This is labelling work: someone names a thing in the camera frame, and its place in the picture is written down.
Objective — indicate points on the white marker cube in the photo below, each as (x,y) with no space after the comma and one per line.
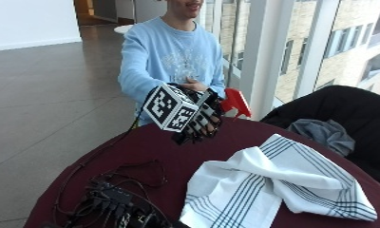
(168,106)

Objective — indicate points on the red chair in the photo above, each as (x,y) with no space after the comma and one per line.
(235,101)

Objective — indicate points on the the person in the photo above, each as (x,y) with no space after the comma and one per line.
(164,53)

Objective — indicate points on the white window pillar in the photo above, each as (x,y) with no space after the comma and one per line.
(261,57)

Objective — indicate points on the white round table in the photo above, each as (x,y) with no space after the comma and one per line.
(121,29)

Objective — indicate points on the white striped kitchen towel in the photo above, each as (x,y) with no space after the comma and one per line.
(240,193)

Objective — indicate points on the grey cloth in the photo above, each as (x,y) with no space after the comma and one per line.
(324,134)

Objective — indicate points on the black electronics hub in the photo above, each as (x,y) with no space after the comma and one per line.
(112,193)

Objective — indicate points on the black armchair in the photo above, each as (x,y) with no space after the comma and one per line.
(349,110)

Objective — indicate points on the beige building outside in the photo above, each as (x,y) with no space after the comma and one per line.
(345,47)

